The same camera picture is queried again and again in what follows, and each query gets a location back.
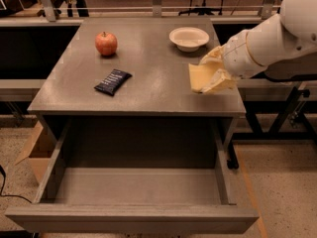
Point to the grey cabinet counter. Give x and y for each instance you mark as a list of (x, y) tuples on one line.
[(158, 88)]

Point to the dark blue snack packet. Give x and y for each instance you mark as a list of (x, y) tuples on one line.
[(112, 82)]

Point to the red apple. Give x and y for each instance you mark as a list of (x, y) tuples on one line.
[(106, 44)]

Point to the grey open top drawer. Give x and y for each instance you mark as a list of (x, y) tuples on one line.
[(130, 175)]

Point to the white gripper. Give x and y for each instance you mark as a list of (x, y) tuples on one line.
[(238, 57)]

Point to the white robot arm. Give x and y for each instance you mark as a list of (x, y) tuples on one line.
[(289, 34)]

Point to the yellow sponge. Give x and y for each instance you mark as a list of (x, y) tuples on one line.
[(200, 76)]

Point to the cardboard box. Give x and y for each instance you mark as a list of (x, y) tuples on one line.
[(37, 151)]

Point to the metal railing frame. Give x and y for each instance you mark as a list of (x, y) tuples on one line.
[(53, 10)]

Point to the white bowl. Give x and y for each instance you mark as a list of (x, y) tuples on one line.
[(189, 39)]

